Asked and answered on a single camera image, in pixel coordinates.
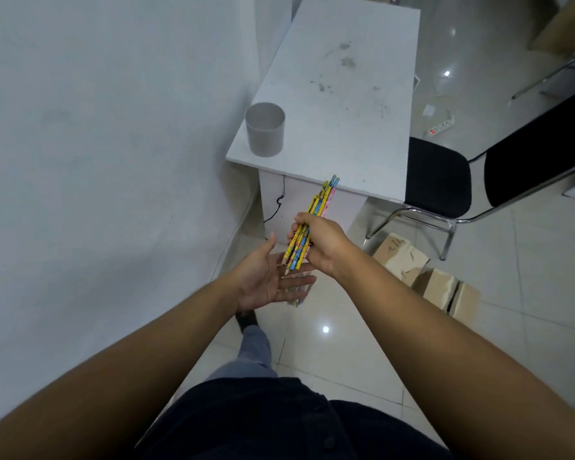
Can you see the person's right hand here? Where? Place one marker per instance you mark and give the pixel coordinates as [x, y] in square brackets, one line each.
[328, 244]

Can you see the person's left hand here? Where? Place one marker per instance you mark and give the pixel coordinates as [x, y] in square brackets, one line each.
[256, 285]

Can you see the person's left thumb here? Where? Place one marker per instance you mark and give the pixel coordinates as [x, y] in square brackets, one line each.
[268, 251]

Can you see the person's right fingers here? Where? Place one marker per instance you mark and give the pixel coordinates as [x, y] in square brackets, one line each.
[301, 225]

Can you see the bundle of colourful pencils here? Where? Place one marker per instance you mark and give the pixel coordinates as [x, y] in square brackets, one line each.
[318, 205]

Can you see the person's right forearm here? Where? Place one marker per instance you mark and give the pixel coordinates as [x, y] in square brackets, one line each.
[441, 359]

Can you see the person's left forearm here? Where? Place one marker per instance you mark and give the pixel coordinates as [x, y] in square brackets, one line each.
[124, 373]

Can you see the black shoe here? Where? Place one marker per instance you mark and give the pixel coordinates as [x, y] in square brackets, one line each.
[246, 320]

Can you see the grey plastic cup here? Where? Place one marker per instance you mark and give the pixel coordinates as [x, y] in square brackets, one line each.
[265, 130]

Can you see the grey trouser leg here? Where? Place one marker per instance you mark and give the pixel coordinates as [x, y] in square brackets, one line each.
[254, 354]

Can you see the brown cardboard box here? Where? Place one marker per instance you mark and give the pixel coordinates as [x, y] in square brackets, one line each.
[400, 256]
[453, 294]

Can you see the white table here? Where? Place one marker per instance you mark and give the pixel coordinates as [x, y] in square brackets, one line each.
[335, 90]

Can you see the black padded metal chair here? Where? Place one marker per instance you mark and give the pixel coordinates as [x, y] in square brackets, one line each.
[438, 177]

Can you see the dark shirt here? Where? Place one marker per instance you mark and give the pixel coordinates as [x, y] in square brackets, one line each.
[268, 421]

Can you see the white power strip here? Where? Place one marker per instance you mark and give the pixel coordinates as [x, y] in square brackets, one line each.
[440, 126]

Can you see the white paper scrap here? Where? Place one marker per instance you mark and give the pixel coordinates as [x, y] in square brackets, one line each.
[429, 110]

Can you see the tan cardboard sheet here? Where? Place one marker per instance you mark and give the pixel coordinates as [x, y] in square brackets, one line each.
[563, 26]

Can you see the metal frame chair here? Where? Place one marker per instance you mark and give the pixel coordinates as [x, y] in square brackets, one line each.
[551, 74]

